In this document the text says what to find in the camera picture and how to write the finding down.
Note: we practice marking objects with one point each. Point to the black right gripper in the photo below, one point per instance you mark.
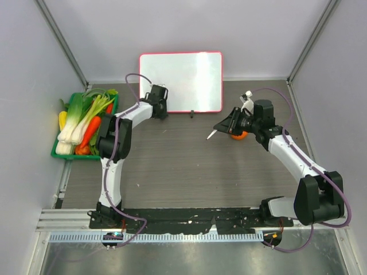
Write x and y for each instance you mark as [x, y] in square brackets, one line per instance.
[230, 125]

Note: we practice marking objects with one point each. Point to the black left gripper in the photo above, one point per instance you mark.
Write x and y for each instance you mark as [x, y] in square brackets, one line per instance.
[164, 115]

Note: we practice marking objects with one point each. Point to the white marker pen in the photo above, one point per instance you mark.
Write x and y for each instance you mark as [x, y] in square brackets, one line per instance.
[211, 134]

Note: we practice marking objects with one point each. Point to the pink framed whiteboard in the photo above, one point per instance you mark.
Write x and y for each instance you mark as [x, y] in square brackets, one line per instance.
[193, 79]

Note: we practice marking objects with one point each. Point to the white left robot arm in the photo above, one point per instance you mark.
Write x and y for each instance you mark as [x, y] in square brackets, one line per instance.
[114, 144]

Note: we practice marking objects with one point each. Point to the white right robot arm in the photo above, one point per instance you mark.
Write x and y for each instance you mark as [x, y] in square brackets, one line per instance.
[318, 197]

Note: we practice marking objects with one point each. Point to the orange tangerine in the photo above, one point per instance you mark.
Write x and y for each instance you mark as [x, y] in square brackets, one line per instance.
[240, 137]

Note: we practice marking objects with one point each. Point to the red toy chili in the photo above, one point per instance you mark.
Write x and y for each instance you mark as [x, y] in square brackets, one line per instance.
[109, 108]

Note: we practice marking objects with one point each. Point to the green leaf vegetable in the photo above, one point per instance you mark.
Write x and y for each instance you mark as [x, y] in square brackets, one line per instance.
[92, 145]

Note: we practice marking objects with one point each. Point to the green white leek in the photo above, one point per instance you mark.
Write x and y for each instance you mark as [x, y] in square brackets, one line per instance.
[98, 105]

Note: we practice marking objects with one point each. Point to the orange toy carrot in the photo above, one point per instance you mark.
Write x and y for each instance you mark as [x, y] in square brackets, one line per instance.
[93, 126]

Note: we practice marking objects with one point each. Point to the green white bok choy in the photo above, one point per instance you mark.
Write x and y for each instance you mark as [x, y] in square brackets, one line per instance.
[73, 116]

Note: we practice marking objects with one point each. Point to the yellow toy pepper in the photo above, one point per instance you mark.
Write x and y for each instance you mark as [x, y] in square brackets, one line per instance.
[62, 119]

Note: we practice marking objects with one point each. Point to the green plastic tray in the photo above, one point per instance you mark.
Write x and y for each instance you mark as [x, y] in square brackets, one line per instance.
[66, 151]

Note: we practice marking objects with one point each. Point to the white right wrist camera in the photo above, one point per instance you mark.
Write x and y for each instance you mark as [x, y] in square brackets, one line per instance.
[247, 101]

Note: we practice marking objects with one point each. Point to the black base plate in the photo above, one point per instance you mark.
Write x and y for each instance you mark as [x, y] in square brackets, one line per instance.
[186, 221]

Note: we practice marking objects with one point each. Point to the white slotted cable duct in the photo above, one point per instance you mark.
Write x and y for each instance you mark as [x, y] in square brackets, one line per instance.
[110, 238]

